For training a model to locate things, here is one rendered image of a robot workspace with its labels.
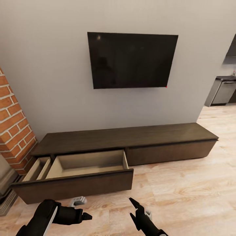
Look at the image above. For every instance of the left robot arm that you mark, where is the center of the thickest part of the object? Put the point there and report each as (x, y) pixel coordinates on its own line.
(50, 211)

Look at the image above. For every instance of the dishwasher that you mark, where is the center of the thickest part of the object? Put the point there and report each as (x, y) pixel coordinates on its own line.
(224, 92)

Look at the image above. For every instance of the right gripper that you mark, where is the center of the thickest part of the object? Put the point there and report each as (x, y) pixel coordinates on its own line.
(141, 221)

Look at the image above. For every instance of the wood fireplace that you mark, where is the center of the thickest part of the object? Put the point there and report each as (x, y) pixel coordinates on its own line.
(7, 175)

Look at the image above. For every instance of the wall mounted tv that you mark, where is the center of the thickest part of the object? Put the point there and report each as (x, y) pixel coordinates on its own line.
(129, 60)

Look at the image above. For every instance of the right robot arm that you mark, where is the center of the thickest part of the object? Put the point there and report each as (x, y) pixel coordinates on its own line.
(143, 221)

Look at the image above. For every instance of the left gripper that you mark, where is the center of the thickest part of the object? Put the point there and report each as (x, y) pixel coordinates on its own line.
(75, 216)

